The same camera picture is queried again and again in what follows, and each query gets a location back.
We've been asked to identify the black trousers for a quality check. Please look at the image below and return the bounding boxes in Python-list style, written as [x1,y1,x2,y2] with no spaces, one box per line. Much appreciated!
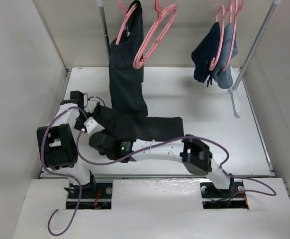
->
[108,0,148,117]
[87,105,185,142]

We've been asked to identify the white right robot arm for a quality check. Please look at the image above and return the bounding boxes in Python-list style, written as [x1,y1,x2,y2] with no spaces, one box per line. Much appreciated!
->
[89,132,236,200]

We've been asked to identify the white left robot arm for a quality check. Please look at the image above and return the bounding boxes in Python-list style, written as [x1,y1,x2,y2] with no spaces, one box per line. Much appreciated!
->
[36,91,97,198]

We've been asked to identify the black trousers on hanger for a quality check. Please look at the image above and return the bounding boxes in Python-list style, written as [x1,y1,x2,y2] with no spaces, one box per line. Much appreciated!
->
[108,0,148,117]

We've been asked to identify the empty pink hanger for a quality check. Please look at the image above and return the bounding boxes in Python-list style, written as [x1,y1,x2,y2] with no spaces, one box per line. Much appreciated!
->
[132,0,178,70]

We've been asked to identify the pink hanger holding black trousers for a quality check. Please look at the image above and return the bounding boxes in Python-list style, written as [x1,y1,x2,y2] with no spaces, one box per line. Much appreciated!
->
[115,0,137,45]

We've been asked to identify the light blue jeans on hanger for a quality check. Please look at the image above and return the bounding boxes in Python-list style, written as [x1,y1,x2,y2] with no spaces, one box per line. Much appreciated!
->
[213,22,239,90]

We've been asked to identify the pink hanger holding navy trousers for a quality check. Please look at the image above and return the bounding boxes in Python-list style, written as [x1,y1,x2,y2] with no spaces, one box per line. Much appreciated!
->
[209,4,225,71]

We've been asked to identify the navy blue trousers on hanger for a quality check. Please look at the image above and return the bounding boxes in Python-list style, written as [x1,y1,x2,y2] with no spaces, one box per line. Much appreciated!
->
[191,23,217,87]

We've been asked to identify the pink hanger holding blue jeans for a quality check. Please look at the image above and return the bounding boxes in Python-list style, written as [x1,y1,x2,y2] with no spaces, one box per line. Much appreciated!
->
[222,0,245,72]

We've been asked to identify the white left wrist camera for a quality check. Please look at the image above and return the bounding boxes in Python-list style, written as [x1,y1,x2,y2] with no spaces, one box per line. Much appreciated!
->
[85,96,105,113]

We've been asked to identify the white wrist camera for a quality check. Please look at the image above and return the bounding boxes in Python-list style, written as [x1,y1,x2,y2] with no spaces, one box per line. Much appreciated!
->
[85,96,105,113]
[82,117,104,136]

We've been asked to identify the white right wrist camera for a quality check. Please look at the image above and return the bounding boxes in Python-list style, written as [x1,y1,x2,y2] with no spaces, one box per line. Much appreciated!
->
[82,117,104,136]

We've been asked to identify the grey clothes rack frame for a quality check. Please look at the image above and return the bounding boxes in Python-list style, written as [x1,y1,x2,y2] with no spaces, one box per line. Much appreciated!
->
[95,0,285,118]

